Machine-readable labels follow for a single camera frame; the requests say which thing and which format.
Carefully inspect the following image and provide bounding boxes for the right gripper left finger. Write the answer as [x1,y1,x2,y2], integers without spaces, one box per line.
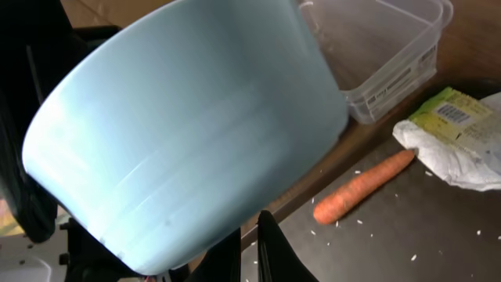
[186,228,241,282]

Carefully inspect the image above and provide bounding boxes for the green snack wrapper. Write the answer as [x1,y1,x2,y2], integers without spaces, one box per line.
[409,87,500,172]

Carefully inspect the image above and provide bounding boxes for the white crumpled napkin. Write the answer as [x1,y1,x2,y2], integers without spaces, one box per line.
[393,93,500,192]

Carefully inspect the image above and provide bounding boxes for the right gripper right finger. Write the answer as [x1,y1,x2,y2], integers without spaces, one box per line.
[258,210,318,282]

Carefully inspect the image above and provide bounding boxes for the light blue rice bowl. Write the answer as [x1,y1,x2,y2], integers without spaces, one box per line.
[22,0,348,275]

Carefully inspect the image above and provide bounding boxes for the orange carrot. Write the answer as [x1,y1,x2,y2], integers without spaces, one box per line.
[313,150,416,225]

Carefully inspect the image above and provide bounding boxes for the clear plastic bin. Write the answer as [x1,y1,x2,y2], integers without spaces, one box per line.
[299,0,453,125]

